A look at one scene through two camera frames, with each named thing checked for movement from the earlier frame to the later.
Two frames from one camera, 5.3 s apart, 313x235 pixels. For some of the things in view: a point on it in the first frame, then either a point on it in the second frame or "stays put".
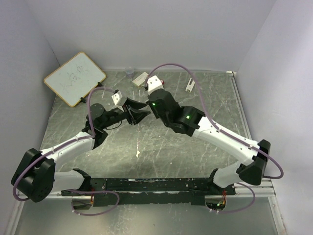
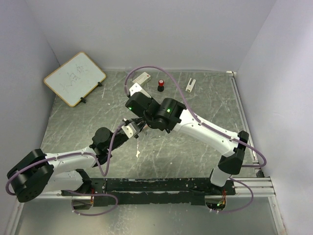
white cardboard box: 140,81 stays put
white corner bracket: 234,73 stays put
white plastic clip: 190,87 stays put
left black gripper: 135,116 to 137,121
